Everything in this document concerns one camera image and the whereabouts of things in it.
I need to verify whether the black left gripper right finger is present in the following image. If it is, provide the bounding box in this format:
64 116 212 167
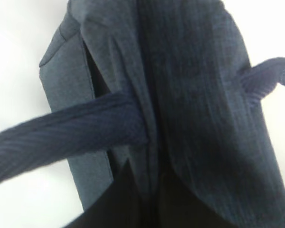
158 171 230 228

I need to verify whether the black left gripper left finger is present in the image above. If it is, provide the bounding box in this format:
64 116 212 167
66 161 142 228

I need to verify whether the dark navy lunch bag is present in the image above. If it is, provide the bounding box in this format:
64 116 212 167
0 0 285 228

